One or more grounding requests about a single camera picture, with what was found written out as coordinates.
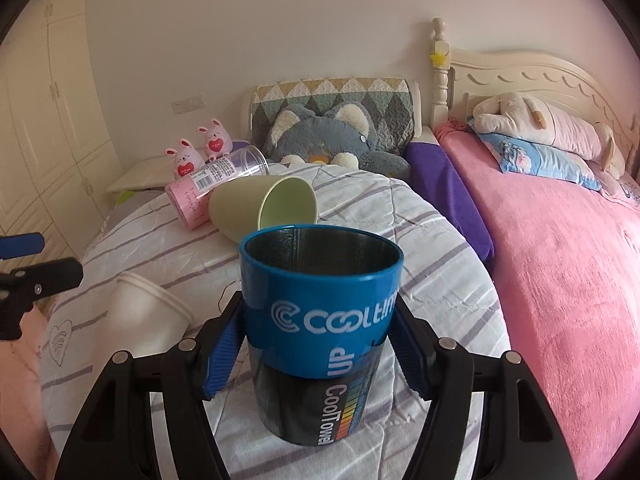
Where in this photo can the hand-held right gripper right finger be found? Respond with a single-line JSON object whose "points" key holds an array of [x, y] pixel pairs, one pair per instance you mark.
{"points": [[411, 357]]}

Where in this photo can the yellow star sticker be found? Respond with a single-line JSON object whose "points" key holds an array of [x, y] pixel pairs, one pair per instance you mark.
{"points": [[439, 58]]}

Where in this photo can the purple cloth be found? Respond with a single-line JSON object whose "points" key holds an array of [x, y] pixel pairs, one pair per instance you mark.
{"points": [[450, 195]]}

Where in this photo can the diamond pattern quilted cushion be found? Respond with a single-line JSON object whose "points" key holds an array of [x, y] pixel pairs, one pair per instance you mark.
{"points": [[392, 105]]}

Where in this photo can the white wall socket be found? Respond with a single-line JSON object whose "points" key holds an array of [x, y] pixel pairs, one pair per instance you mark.
{"points": [[188, 104]]}

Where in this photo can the blue printed cup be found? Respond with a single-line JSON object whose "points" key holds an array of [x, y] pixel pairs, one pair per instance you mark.
{"points": [[320, 290]]}

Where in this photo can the blue printed pillow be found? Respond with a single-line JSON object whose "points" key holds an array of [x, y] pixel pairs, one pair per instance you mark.
{"points": [[540, 157]]}

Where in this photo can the white paper cup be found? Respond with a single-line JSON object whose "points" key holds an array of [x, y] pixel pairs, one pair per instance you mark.
{"points": [[140, 315]]}

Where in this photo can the white bedside board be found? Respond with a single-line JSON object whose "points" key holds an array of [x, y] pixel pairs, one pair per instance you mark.
{"points": [[140, 172]]}

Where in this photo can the cream bed headboard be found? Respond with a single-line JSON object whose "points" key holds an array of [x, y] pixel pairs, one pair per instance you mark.
{"points": [[525, 75]]}

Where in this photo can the pink blanket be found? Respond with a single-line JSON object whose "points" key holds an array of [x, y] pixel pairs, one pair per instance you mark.
{"points": [[550, 285]]}

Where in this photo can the pink cloth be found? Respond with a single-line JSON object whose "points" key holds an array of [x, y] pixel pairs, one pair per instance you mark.
{"points": [[22, 385]]}

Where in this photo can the cream plush animal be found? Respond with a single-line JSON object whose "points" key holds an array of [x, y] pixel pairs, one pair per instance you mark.
{"points": [[550, 125]]}

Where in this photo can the grey cat plush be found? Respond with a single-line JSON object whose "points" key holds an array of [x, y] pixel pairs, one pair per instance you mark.
{"points": [[320, 130]]}

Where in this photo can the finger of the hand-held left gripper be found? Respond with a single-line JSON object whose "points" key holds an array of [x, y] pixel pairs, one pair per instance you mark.
{"points": [[47, 274], [20, 246]]}

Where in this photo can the green cup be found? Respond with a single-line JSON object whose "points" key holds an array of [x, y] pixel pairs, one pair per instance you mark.
{"points": [[234, 206]]}

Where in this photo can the cream wardrobe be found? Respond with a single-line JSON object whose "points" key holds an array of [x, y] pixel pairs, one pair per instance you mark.
{"points": [[40, 135]]}

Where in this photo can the pink clear plastic cup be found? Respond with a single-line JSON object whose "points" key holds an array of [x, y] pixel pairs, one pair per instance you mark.
{"points": [[192, 199]]}

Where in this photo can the pink rabbit toy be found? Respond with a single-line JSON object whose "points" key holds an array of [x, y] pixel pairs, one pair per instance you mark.
{"points": [[187, 160], [216, 141]]}

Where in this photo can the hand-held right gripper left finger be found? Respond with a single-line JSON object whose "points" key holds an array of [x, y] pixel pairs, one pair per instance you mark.
{"points": [[224, 355]]}

